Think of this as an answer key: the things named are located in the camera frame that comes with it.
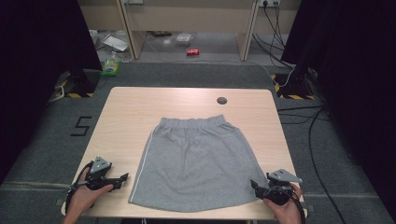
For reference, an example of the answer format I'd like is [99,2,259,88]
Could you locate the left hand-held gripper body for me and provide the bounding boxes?
[83,156,112,191]

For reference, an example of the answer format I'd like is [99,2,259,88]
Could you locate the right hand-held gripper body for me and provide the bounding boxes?
[262,168,303,205]

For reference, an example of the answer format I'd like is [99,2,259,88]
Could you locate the grey shorts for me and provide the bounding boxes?
[128,114,270,214]

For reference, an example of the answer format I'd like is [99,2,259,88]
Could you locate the person's right hand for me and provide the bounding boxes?
[262,183,304,219]

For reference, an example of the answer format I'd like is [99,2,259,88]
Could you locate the person's left hand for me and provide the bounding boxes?
[65,169,115,218]

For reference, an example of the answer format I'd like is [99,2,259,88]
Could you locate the yellow black hazard tape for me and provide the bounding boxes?
[270,74,317,101]
[55,78,94,99]

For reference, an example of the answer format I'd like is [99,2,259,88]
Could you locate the black stand base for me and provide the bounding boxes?
[278,66,316,97]
[66,68,101,96]

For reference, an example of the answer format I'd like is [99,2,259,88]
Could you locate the green packet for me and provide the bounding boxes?
[100,50,121,77]

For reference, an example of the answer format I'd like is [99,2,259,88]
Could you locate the black curtain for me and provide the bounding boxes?
[280,0,396,220]
[0,0,103,185]

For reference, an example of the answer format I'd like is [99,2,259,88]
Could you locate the white paper sheet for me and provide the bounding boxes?
[102,35,129,52]

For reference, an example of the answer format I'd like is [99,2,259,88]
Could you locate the clear plastic package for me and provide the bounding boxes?
[175,33,194,48]

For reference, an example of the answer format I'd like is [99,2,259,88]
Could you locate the beige wooden desk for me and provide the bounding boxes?
[77,0,303,63]

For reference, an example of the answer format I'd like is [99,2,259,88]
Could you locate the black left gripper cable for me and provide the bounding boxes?
[64,160,94,216]

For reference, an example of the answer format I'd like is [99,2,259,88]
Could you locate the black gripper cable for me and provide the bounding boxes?
[64,160,94,216]
[291,190,308,224]

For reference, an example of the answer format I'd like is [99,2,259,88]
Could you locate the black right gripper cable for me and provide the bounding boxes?
[291,190,308,224]

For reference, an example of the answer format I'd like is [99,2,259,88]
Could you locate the long black floor cable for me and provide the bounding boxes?
[307,105,349,224]

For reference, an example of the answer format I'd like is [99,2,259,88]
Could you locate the black floor cables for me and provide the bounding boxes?
[276,105,332,126]

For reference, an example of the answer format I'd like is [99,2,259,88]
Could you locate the thin white cable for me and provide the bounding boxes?
[246,59,295,89]

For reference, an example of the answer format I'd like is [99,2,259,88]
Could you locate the black power cables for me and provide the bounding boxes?
[251,1,296,70]

